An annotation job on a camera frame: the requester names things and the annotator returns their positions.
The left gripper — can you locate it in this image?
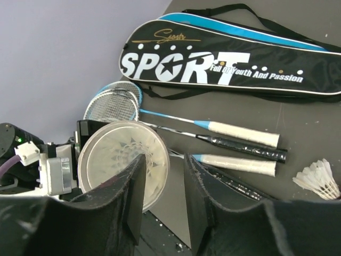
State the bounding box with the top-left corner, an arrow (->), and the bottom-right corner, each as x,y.
39,119 -> 96,197

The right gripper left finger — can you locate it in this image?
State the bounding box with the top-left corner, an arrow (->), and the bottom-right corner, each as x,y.
1,155 -> 146,255

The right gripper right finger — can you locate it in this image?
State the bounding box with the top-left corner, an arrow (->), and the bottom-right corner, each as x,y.
184,154 -> 340,255

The black shuttlecock tube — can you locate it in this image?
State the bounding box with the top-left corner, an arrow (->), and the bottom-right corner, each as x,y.
77,121 -> 170,212

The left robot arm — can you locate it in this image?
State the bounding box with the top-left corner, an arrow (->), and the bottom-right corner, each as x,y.
1,120 -> 100,201

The black grip badminton racket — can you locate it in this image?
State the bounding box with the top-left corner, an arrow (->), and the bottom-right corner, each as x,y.
111,90 -> 289,164

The white badminton racket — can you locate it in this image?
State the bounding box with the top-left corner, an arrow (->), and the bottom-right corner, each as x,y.
83,89 -> 277,177

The blue badminton racket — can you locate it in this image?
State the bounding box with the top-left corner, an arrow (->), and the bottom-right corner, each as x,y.
96,81 -> 280,148

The white shuttlecock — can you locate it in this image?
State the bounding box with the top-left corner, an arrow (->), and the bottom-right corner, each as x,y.
292,158 -> 340,201

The black sport racket bag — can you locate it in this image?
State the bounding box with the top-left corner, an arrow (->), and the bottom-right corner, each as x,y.
119,4 -> 340,102

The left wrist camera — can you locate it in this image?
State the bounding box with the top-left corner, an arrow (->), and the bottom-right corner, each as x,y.
39,157 -> 72,196

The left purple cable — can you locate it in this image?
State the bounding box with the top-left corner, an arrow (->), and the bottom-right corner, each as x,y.
0,154 -> 22,177

